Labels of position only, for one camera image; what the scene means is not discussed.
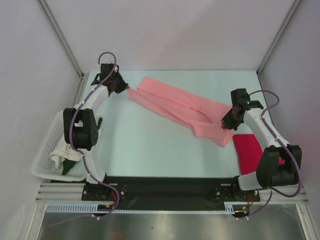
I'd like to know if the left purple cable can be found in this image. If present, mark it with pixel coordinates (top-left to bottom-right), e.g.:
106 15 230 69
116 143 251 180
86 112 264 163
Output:
47 51 121 227

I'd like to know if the pink t shirt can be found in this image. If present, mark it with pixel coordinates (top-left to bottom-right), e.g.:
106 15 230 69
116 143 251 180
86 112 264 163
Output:
127 77 234 147

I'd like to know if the folded red t shirt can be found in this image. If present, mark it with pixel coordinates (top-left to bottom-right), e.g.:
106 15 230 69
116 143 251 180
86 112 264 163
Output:
232 134 276 176

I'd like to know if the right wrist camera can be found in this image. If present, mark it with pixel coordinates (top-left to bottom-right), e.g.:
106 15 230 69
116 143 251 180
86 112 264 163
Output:
230 88 264 111

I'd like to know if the dark green t shirt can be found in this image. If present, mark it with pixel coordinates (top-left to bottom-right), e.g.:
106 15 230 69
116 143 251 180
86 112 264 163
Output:
60 116 104 176

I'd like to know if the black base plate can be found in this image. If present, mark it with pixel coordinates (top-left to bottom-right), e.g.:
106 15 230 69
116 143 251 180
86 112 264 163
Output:
49 175 292 211

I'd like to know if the white plastic basket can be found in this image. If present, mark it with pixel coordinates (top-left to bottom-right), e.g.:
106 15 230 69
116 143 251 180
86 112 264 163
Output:
31 111 87 182

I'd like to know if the white slotted cable duct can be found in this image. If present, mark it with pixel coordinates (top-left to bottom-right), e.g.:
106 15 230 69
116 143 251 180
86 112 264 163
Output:
46 203 245 215

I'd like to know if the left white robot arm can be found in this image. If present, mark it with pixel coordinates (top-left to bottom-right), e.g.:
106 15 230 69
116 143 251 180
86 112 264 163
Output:
63 71 129 200

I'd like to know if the white crumpled t shirt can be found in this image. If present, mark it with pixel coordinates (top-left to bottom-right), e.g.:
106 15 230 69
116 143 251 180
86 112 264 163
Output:
49 137 81 169

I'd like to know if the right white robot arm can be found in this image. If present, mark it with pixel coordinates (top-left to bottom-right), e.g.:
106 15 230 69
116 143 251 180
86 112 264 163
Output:
221 104 302 201

